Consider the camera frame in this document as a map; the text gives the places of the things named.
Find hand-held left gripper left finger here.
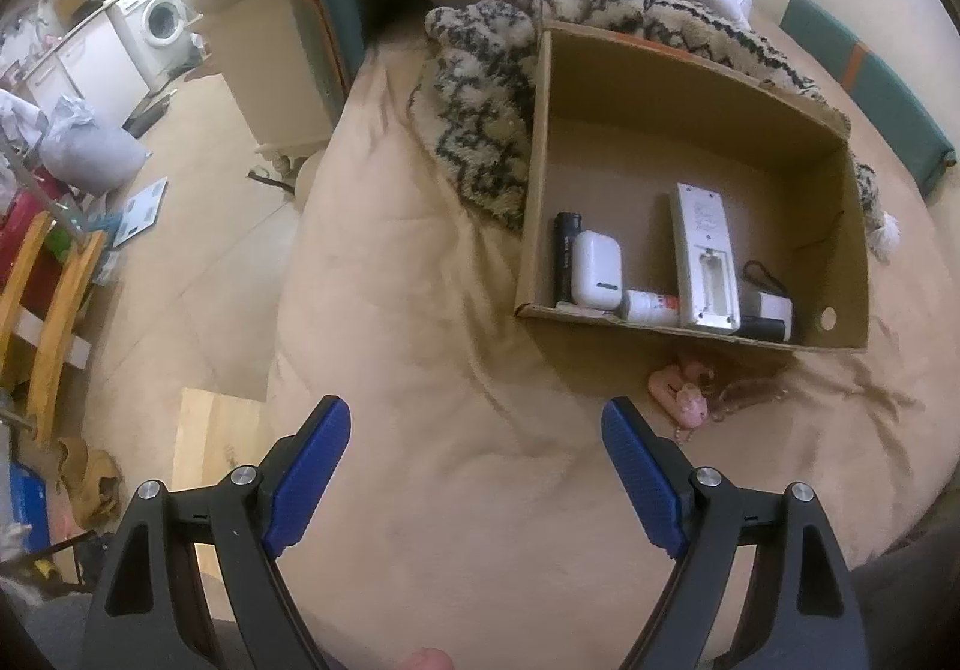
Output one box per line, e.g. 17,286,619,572
81,395,352,670

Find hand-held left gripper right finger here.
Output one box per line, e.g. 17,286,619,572
601,396,875,670

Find white pill bottle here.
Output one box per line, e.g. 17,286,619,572
619,289,683,328

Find white charger with black cable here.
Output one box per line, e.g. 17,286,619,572
735,260,789,342

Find white earbud case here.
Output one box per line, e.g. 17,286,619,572
571,230,625,310

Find white remote control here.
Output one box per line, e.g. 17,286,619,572
669,182,742,334

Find brown cardboard box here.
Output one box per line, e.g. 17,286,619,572
514,19,871,354

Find person's left hand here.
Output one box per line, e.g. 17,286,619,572
396,647,455,670

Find pink pig toy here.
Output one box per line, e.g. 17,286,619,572
649,359,710,429

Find beige bed sheet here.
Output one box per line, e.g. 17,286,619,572
266,2,960,670

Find brown slippers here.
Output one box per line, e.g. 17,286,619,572
58,436,122,522

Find white charger plug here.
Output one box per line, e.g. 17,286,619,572
739,290,795,341

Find black cylindrical tube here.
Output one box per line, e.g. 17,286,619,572
553,211,585,305

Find blue crate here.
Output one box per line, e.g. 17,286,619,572
0,460,62,552

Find person's grey trousers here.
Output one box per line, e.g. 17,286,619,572
0,531,960,670

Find wooden rack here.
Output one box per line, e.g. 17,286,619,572
0,205,107,447

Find bathroom scale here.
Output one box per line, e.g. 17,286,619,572
112,178,170,248

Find red bag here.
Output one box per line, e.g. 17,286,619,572
0,190,47,283

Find white plastic bag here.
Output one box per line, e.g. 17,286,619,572
37,98,149,193

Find patterned fluffy blanket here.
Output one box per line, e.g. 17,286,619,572
411,0,901,262

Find white bedside cabinet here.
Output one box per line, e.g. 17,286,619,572
201,0,335,172

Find teal cushion with orange stripe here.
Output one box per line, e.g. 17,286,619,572
780,0,960,200
275,0,385,118

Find white cloth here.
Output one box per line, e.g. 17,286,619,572
0,89,50,154

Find white washing machine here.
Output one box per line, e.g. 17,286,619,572
107,0,194,94

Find pink toy with bead chain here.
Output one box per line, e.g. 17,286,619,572
675,370,793,446

